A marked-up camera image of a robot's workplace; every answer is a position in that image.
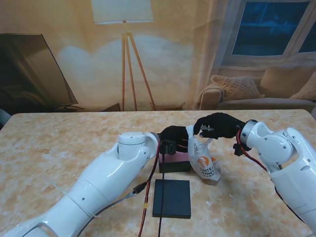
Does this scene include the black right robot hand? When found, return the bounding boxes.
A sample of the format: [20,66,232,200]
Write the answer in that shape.
[194,112,245,140]

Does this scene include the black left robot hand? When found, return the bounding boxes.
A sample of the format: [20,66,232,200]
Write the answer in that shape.
[160,125,191,153]

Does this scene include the white plastic bag orange logo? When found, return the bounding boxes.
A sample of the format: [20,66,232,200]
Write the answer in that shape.
[186,124,222,182]

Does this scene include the black gift box pink inside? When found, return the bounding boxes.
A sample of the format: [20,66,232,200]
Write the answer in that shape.
[158,152,192,173]

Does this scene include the black gift box lid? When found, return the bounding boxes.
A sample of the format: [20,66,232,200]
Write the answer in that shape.
[152,179,192,219]

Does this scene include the beige knitted cushion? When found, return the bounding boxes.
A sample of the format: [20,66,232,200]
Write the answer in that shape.
[291,79,316,101]
[209,75,263,100]

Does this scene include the beige sofa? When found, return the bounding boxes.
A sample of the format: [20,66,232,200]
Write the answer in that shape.
[197,66,316,111]

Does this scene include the plain tan cushion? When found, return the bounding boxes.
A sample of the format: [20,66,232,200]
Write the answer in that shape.
[259,66,316,99]

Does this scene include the white framed window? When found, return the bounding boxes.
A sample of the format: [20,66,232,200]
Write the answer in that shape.
[219,0,316,69]

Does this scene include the white shade tripod floor lamp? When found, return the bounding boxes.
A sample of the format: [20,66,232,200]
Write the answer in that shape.
[91,0,156,111]

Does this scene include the dark flat television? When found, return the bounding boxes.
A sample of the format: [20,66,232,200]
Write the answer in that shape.
[0,33,83,111]

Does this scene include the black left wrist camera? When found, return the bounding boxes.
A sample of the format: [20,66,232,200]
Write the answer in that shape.
[159,139,178,156]

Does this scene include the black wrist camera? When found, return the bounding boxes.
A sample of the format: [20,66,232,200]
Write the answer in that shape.
[159,139,178,156]
[233,143,252,158]

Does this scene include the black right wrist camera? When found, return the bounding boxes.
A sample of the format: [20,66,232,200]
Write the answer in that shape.
[233,143,252,158]

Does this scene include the red black right arm cables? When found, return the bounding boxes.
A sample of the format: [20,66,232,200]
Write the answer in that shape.
[236,128,307,223]

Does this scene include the red black arm cables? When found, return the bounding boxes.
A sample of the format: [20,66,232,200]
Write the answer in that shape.
[236,128,307,223]
[137,138,166,237]

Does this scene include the red black left arm cables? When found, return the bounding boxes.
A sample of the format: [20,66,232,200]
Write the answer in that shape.
[137,138,166,237]

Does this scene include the grey left arm cable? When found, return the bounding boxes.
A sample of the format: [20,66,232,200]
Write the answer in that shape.
[74,182,148,235]

